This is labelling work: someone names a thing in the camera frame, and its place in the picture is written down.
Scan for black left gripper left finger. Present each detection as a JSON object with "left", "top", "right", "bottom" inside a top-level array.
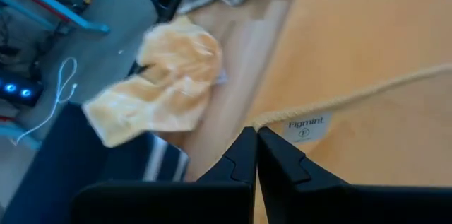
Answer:
[{"left": 196, "top": 126, "right": 258, "bottom": 184}]

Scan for black device blue lights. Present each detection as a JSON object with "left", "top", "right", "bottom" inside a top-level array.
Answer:
[{"left": 0, "top": 69, "right": 46, "bottom": 109}]

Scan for teal metal frame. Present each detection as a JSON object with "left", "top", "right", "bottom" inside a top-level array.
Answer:
[{"left": 0, "top": 0, "right": 111, "bottom": 36}]

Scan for yellow waffle towel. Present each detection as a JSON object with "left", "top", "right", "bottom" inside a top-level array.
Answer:
[
  {"left": 245, "top": 0, "right": 452, "bottom": 224},
  {"left": 81, "top": 14, "right": 224, "bottom": 149}
]

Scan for navy fabric basket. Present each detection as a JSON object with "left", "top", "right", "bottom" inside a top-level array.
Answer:
[{"left": 0, "top": 102, "right": 191, "bottom": 224}]

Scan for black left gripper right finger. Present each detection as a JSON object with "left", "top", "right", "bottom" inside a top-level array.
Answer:
[{"left": 257, "top": 126, "right": 350, "bottom": 196}]

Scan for white cable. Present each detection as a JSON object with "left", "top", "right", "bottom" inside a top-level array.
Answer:
[{"left": 9, "top": 56, "right": 79, "bottom": 147}]

